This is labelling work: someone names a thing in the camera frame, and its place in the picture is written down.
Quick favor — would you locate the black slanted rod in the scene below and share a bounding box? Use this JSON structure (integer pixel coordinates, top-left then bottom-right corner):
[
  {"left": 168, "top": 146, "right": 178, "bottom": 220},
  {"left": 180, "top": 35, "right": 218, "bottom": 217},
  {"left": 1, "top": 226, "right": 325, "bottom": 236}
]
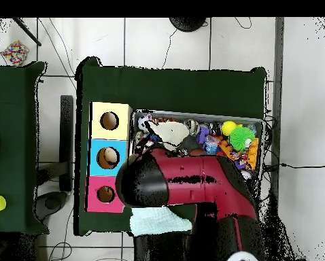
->
[{"left": 12, "top": 17, "right": 42, "bottom": 47}]

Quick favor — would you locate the green fuzzy ball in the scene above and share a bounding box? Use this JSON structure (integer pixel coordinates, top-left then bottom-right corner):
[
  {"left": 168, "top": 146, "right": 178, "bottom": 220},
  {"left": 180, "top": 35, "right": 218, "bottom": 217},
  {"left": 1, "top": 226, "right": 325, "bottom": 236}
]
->
[{"left": 228, "top": 126, "right": 256, "bottom": 152}]

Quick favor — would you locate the crushed clear plastic bottle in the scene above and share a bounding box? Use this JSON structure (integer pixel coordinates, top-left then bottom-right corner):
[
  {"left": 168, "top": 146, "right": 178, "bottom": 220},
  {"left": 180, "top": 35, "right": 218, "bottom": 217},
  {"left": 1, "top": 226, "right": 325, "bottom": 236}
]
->
[{"left": 203, "top": 135, "right": 220, "bottom": 155}]

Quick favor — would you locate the black round stand base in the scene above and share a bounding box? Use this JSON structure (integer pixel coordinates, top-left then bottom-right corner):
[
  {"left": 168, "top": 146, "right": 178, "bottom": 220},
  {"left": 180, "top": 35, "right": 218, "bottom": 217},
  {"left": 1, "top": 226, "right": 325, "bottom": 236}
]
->
[{"left": 168, "top": 17, "right": 207, "bottom": 33}]

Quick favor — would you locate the black power cable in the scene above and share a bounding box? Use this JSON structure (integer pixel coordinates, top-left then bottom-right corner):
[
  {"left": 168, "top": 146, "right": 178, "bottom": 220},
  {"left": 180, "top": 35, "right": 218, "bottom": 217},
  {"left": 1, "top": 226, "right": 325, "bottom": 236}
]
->
[{"left": 262, "top": 162, "right": 325, "bottom": 170}]

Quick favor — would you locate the thin black stand cable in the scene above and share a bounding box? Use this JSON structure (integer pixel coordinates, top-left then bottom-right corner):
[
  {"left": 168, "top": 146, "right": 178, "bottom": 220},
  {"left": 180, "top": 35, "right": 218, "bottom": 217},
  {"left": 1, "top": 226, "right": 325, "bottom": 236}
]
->
[{"left": 161, "top": 28, "right": 178, "bottom": 70}]

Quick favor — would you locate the dark green table cloth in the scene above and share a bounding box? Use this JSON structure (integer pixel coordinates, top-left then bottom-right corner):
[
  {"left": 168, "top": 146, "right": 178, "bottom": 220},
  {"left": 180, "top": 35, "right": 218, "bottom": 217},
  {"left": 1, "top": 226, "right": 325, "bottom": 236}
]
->
[{"left": 73, "top": 56, "right": 268, "bottom": 236}]

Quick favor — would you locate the silver wire mesh bin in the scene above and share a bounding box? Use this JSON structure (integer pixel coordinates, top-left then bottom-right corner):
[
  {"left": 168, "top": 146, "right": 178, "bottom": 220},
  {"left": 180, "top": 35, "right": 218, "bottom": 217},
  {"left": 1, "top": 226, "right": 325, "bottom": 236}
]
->
[{"left": 128, "top": 109, "right": 264, "bottom": 188}]

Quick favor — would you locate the cream waffle cloth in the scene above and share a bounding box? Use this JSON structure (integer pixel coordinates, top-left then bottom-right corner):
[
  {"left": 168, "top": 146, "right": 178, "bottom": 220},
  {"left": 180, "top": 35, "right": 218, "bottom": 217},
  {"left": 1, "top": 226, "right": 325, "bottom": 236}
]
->
[{"left": 147, "top": 120, "right": 190, "bottom": 152}]

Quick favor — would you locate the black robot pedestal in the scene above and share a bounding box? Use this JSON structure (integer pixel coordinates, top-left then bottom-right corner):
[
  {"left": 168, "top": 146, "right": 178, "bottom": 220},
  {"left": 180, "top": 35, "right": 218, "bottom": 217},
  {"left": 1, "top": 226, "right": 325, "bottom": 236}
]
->
[{"left": 133, "top": 234, "right": 189, "bottom": 261}]

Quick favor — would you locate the colourful bean bag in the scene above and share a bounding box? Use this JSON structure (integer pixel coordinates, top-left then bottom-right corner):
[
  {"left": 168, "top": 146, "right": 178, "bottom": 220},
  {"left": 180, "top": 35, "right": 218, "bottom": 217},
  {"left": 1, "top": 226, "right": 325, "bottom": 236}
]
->
[{"left": 0, "top": 39, "right": 30, "bottom": 66}]

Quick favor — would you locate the yellow tennis ball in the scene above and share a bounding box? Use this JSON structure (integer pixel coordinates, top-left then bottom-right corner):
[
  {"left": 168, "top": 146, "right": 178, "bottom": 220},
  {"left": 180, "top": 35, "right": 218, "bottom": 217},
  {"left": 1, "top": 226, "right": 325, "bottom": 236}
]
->
[{"left": 221, "top": 120, "right": 237, "bottom": 136}]

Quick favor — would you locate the dark green side table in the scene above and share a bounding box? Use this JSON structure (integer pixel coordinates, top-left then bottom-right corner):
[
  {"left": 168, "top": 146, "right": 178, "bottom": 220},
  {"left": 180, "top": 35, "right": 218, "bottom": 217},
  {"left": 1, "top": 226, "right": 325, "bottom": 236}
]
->
[{"left": 0, "top": 61, "right": 49, "bottom": 234}]

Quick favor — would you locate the wooden box with three holes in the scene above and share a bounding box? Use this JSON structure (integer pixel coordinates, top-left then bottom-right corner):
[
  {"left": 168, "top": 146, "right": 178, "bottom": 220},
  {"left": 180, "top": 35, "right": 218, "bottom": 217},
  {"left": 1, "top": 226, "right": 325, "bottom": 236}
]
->
[{"left": 84, "top": 101, "right": 133, "bottom": 213}]

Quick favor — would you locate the mint green waffle cloth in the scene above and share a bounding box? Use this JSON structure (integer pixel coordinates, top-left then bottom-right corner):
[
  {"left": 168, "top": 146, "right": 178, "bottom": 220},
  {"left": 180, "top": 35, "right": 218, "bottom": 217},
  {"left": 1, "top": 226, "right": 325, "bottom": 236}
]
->
[{"left": 129, "top": 205, "right": 193, "bottom": 237}]

